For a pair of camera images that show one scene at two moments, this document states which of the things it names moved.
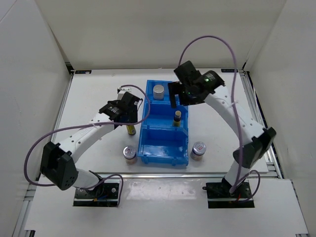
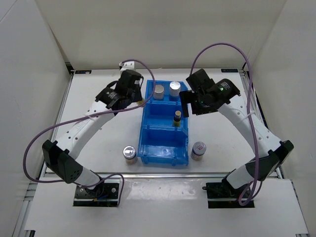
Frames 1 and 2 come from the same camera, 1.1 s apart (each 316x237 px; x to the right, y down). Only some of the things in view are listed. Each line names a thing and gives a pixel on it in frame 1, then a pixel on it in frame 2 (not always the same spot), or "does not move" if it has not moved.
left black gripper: (134, 116) to (138, 96)
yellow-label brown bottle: (177, 121) does not move
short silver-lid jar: (130, 153) does not move
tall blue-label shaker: (158, 92) does not move
